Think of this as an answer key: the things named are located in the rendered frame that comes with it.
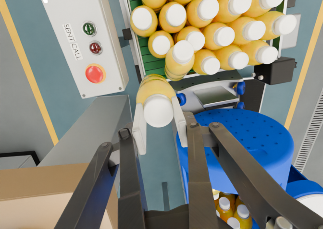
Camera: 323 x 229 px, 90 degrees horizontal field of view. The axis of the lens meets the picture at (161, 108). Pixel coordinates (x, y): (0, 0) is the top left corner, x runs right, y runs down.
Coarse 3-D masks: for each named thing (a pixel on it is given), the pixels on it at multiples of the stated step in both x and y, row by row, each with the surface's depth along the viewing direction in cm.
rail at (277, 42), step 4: (284, 0) 42; (280, 4) 43; (284, 4) 42; (276, 8) 45; (280, 8) 44; (284, 8) 43; (284, 12) 43; (280, 36) 46; (276, 40) 47; (280, 40) 46; (276, 44) 47; (280, 44) 46; (276, 48) 48; (280, 48) 47; (280, 52) 47
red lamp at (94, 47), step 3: (93, 42) 32; (90, 45) 32; (93, 45) 31; (96, 45) 32; (99, 45) 32; (90, 48) 32; (93, 48) 32; (96, 48) 32; (99, 48) 32; (93, 51) 32; (96, 51) 32; (99, 51) 32
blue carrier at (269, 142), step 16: (208, 112) 55; (224, 112) 53; (240, 112) 51; (256, 112) 50; (240, 128) 44; (256, 128) 43; (272, 128) 42; (256, 144) 37; (272, 144) 37; (288, 144) 36; (208, 160) 36; (272, 160) 33; (288, 160) 33; (224, 176) 33; (272, 176) 32; (224, 192) 35; (256, 224) 68
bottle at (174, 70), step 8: (168, 56) 34; (192, 56) 33; (168, 64) 35; (176, 64) 33; (184, 64) 33; (192, 64) 35; (168, 72) 41; (176, 72) 36; (184, 72) 36; (176, 80) 46
